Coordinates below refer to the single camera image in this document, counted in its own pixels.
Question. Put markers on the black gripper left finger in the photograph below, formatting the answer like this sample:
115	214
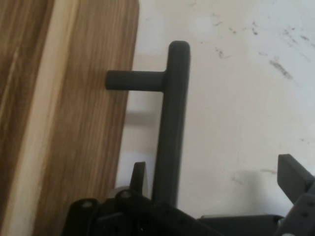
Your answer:
123	216

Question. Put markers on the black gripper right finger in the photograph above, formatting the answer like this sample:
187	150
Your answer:
304	196

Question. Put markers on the brown wooden drawer cabinet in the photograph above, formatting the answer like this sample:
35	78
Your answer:
17	73

